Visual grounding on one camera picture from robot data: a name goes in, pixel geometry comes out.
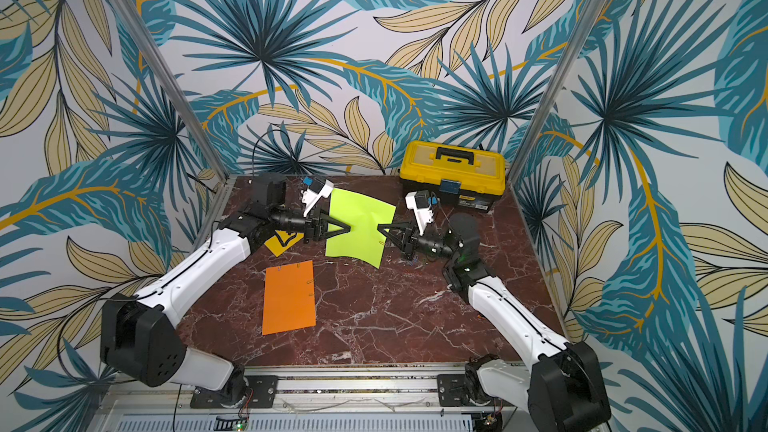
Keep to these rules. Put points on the yellow paper sheet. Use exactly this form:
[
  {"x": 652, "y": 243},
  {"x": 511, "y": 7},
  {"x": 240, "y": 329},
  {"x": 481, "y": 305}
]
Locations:
[{"x": 281, "y": 241}]

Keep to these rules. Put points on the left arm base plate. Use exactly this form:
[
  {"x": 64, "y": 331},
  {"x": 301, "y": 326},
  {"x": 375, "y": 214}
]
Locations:
[{"x": 252, "y": 391}]

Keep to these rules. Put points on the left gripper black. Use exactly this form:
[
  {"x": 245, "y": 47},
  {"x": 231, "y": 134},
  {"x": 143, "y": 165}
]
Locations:
[{"x": 316, "y": 227}]

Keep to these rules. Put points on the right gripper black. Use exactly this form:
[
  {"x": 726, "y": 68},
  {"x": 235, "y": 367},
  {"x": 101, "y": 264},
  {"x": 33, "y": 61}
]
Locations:
[{"x": 409, "y": 240}]

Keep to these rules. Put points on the green paper sheet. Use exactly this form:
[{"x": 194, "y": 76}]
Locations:
[{"x": 363, "y": 213}]

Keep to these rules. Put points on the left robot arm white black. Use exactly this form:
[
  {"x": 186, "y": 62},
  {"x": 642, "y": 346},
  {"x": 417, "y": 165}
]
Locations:
[{"x": 139, "y": 333}]

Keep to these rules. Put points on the orange paper sheet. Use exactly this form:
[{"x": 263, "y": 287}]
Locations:
[{"x": 289, "y": 299}]

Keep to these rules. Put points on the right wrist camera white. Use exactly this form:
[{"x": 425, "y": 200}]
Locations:
[{"x": 421, "y": 203}]

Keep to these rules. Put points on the aluminium front rail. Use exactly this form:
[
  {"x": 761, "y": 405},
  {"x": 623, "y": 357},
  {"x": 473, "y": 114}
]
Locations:
[{"x": 399, "y": 388}]

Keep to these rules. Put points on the yellow black toolbox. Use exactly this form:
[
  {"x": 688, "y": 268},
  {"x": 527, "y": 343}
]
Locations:
[{"x": 458, "y": 176}]

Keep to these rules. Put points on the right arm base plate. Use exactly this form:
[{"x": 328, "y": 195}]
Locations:
[{"x": 461, "y": 390}]

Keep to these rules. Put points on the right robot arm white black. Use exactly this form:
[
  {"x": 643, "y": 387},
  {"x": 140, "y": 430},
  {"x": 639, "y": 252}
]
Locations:
[{"x": 560, "y": 383}]

